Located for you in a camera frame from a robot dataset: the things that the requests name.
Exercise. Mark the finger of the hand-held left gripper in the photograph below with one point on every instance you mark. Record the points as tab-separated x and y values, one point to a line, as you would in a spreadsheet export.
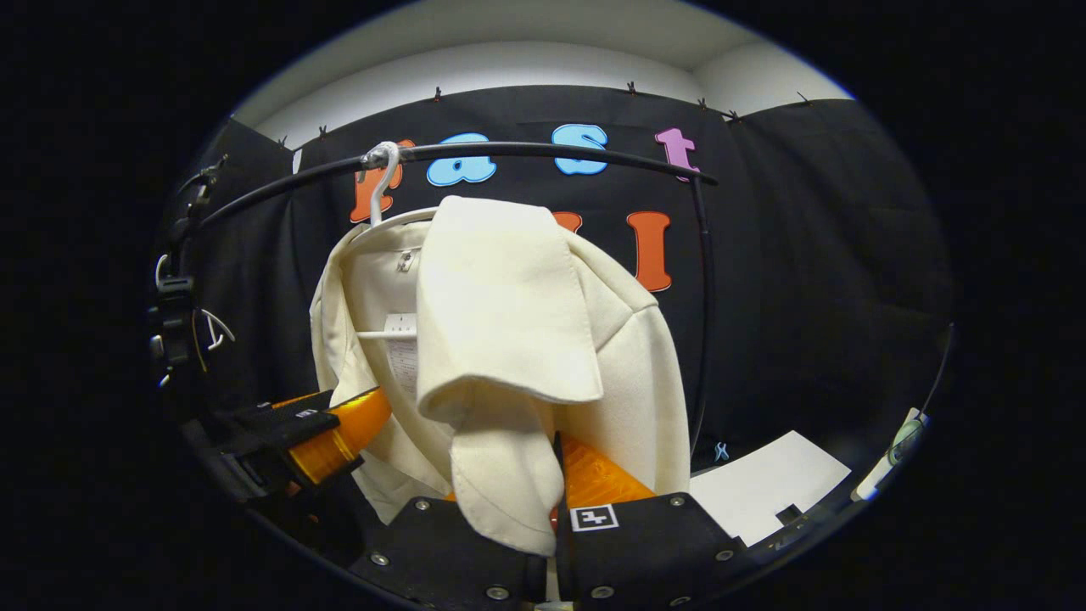
339	433

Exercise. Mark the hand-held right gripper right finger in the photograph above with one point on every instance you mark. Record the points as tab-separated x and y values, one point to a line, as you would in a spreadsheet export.
645	552

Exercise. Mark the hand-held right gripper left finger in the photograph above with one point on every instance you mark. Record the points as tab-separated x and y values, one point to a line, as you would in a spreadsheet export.
441	552

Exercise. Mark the cream collared shirt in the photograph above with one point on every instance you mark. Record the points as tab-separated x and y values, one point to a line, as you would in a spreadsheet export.
509	322

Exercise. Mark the white plastic hanger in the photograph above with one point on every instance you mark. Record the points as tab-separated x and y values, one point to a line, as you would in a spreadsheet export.
382	193
227	333

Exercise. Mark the small blue clip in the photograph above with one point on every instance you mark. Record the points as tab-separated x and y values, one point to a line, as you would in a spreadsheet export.
722	451

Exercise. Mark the white flat board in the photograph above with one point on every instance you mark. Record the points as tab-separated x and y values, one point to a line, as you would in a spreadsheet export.
764	492

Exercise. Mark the white rounded object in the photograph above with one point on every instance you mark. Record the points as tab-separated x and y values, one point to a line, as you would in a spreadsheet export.
904	437

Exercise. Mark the black backdrop cloth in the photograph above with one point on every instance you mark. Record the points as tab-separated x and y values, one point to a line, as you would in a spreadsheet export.
806	297

